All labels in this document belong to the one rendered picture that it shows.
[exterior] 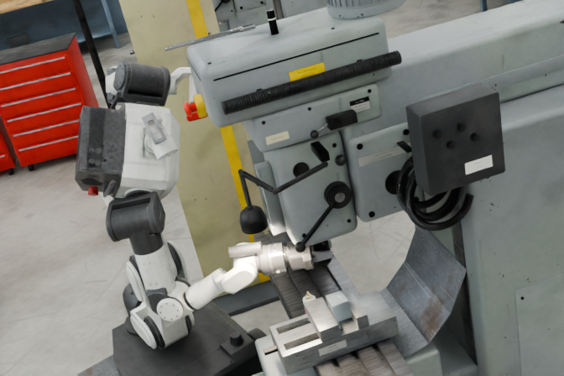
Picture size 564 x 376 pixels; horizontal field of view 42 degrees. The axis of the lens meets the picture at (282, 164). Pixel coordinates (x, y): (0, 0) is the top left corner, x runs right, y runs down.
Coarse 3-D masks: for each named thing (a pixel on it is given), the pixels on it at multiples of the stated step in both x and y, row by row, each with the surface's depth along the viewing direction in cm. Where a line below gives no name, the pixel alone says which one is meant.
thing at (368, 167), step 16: (384, 128) 189; (400, 128) 190; (352, 144) 188; (368, 144) 189; (384, 144) 190; (352, 160) 190; (368, 160) 190; (384, 160) 192; (400, 160) 193; (352, 176) 192; (368, 176) 192; (384, 176) 194; (352, 192) 197; (368, 192) 194; (384, 192) 195; (416, 192) 198; (368, 208) 196; (384, 208) 197; (400, 208) 199
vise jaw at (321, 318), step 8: (304, 304) 218; (312, 304) 216; (320, 304) 216; (312, 312) 213; (320, 312) 212; (328, 312) 211; (312, 320) 210; (320, 320) 209; (328, 320) 208; (336, 320) 208; (320, 328) 206; (328, 328) 205; (336, 328) 206; (320, 336) 206; (328, 336) 206; (336, 336) 207
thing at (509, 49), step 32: (544, 0) 205; (416, 32) 203; (448, 32) 197; (480, 32) 191; (512, 32) 189; (544, 32) 191; (416, 64) 185; (448, 64) 187; (480, 64) 190; (512, 64) 192; (544, 64) 194; (384, 96) 186; (416, 96) 188; (512, 96) 196; (352, 128) 187
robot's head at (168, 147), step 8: (160, 120) 208; (144, 128) 208; (152, 128) 206; (160, 136) 206; (168, 136) 206; (152, 144) 206; (160, 144) 205; (168, 144) 205; (152, 152) 212; (160, 152) 205; (168, 152) 205
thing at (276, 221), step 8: (256, 168) 195; (264, 168) 195; (264, 176) 195; (272, 176) 196; (272, 184) 197; (264, 192) 197; (264, 200) 200; (272, 200) 199; (272, 208) 200; (280, 208) 200; (272, 216) 201; (280, 216) 201; (272, 224) 202; (280, 224) 202; (272, 232) 203; (280, 232) 203
